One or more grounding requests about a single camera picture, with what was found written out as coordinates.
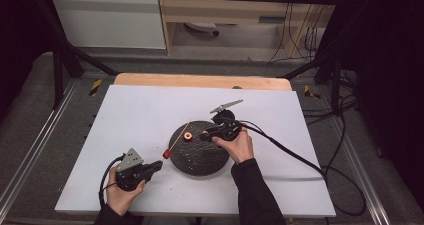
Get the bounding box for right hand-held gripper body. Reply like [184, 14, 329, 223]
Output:
[209, 99, 244, 143]

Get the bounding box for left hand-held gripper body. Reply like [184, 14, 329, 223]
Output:
[114, 147, 152, 192]

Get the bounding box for round black plate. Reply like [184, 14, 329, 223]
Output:
[168, 120, 232, 177]

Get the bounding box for thin wooden skewer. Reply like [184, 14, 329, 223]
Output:
[162, 120, 192, 163]

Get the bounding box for person's right hand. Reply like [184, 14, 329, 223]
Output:
[212, 128, 255, 164]

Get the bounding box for person's left hand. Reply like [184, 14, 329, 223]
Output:
[105, 166, 148, 217]

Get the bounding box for white board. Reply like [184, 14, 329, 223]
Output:
[54, 84, 337, 218]

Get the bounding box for wooden table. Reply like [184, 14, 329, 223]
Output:
[113, 72, 293, 92]

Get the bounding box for yellow black tape strip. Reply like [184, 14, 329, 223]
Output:
[303, 84, 322, 100]
[88, 78, 103, 97]

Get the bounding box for grey chair base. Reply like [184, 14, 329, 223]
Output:
[184, 21, 220, 37]

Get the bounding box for light wooden desk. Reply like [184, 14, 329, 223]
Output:
[156, 0, 334, 58]

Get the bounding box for white cabinet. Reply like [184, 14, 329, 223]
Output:
[50, 0, 167, 50]

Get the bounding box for black curtain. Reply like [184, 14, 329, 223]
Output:
[333, 0, 424, 213]
[0, 0, 53, 119]

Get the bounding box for left hand-held gripper black cable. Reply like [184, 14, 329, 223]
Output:
[98, 154, 126, 209]

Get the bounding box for hand-held gripper black cable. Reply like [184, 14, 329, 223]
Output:
[238, 119, 368, 217]
[98, 154, 126, 209]

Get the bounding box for right hand-held gripper black cable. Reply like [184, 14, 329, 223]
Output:
[238, 119, 368, 217]

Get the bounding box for aluminium floor rail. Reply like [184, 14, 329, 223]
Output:
[333, 118, 392, 225]
[0, 79, 81, 213]

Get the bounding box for black floor cables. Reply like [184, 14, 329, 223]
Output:
[301, 69, 360, 126]

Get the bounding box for hanging black cables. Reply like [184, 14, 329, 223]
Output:
[268, 3, 323, 64]

